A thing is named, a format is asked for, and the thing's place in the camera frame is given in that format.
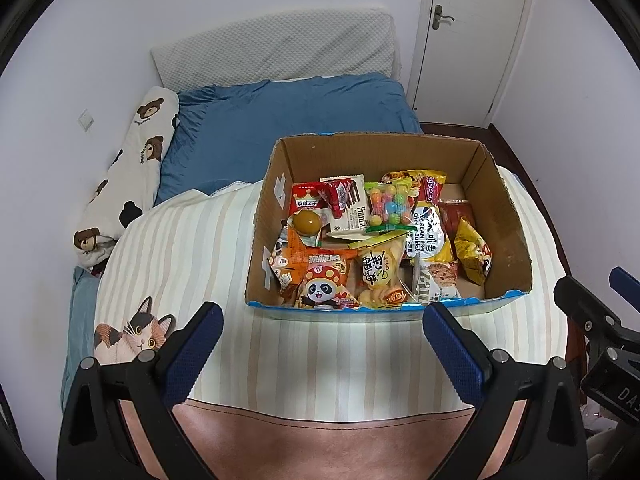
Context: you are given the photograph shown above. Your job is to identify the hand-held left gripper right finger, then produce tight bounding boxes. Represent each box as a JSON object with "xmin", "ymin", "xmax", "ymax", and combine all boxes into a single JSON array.
[{"xmin": 423, "ymin": 302, "xmax": 588, "ymax": 480}]

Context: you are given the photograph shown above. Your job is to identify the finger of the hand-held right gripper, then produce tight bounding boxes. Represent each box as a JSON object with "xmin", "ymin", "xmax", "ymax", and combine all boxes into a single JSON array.
[
  {"xmin": 553, "ymin": 276, "xmax": 623, "ymax": 344},
  {"xmin": 609, "ymin": 266, "xmax": 640, "ymax": 307}
]

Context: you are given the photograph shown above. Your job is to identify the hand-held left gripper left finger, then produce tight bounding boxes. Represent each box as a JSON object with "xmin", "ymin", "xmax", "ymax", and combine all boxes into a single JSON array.
[{"xmin": 56, "ymin": 301, "xmax": 224, "ymax": 480}]

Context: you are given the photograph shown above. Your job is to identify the white oat cookie packet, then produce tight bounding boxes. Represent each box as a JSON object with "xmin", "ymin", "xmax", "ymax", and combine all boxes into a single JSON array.
[{"xmin": 410, "ymin": 257, "xmax": 461, "ymax": 306}]

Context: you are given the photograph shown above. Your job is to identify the small yellow panda packet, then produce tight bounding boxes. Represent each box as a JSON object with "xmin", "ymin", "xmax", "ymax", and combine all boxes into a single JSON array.
[{"xmin": 452, "ymin": 217, "xmax": 493, "ymax": 286}]

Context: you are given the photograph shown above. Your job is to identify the yellow cracker packet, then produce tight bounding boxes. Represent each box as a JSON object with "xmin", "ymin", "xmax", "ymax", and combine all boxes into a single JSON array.
[{"xmin": 356, "ymin": 240, "xmax": 408, "ymax": 310}]

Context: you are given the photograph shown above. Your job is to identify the blue printed cardboard box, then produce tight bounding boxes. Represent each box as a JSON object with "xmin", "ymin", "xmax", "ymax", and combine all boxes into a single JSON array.
[{"xmin": 244, "ymin": 131, "xmax": 533, "ymax": 322}]

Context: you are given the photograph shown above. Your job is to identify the large yellow black noodle packet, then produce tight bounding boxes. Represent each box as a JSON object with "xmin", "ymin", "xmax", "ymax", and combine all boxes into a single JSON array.
[{"xmin": 382, "ymin": 169, "xmax": 458, "ymax": 266}]

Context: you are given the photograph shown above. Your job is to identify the orange and white panda packet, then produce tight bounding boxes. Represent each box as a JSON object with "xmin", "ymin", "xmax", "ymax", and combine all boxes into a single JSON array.
[{"xmin": 267, "ymin": 232, "xmax": 306, "ymax": 306}]

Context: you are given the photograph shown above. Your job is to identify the brown chocolate packet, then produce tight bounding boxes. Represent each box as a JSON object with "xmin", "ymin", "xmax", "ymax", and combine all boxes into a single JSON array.
[{"xmin": 440, "ymin": 199, "xmax": 473, "ymax": 236}]

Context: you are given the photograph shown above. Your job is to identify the large orange panda snack packet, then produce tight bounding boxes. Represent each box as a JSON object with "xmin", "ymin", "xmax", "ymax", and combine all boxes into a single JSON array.
[{"xmin": 295, "ymin": 247, "xmax": 361, "ymax": 311}]

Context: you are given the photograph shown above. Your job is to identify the colourful candy ball packet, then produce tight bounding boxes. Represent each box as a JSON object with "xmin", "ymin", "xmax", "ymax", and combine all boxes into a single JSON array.
[{"xmin": 364, "ymin": 180, "xmax": 416, "ymax": 233}]

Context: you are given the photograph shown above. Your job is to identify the white chocolate wafer packet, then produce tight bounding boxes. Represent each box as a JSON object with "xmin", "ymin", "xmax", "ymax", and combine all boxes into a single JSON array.
[{"xmin": 320, "ymin": 174, "xmax": 373, "ymax": 238}]

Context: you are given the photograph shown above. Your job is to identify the yellow rice crust packet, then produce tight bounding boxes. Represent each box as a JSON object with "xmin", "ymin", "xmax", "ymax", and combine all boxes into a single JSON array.
[{"xmin": 420, "ymin": 170, "xmax": 447, "ymax": 206}]

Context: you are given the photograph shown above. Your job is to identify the braised egg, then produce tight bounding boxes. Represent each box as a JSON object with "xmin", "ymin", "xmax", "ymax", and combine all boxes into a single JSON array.
[{"xmin": 287, "ymin": 210, "xmax": 326, "ymax": 238}]

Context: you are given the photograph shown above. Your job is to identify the long red green snack packet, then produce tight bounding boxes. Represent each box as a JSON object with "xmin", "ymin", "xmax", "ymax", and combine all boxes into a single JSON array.
[{"xmin": 291, "ymin": 182, "xmax": 333, "ymax": 216}]

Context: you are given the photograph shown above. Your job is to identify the dark red shiny snack packet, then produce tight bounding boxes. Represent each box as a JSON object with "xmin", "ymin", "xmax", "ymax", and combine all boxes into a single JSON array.
[{"xmin": 320, "ymin": 177, "xmax": 366, "ymax": 211}]

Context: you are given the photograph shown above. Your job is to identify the light blue blanket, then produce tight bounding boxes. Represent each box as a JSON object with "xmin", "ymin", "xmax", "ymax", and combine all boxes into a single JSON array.
[{"xmin": 60, "ymin": 265, "xmax": 103, "ymax": 411}]

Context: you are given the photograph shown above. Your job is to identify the cat print striped blanket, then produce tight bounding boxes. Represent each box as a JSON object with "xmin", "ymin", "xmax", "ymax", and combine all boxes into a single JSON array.
[{"xmin": 92, "ymin": 165, "xmax": 576, "ymax": 480}]

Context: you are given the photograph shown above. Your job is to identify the white bear print pillow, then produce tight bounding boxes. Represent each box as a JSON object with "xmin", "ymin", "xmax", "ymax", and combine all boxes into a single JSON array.
[{"xmin": 74, "ymin": 86, "xmax": 181, "ymax": 276}]

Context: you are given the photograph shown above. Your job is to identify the blue bedsheet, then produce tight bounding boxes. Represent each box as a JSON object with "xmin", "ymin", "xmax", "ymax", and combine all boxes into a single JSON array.
[{"xmin": 152, "ymin": 72, "xmax": 423, "ymax": 206}]

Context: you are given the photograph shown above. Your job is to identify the white door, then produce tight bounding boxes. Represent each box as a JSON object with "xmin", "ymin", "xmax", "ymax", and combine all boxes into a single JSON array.
[{"xmin": 407, "ymin": 0, "xmax": 538, "ymax": 128}]

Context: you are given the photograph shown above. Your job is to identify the white quilted headboard cushion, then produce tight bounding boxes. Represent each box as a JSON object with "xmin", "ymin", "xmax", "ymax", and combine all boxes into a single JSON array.
[{"xmin": 150, "ymin": 8, "xmax": 403, "ymax": 92}]

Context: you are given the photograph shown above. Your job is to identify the metal door handle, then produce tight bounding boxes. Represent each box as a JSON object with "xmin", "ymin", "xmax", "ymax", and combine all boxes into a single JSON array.
[{"xmin": 432, "ymin": 4, "xmax": 456, "ymax": 31}]

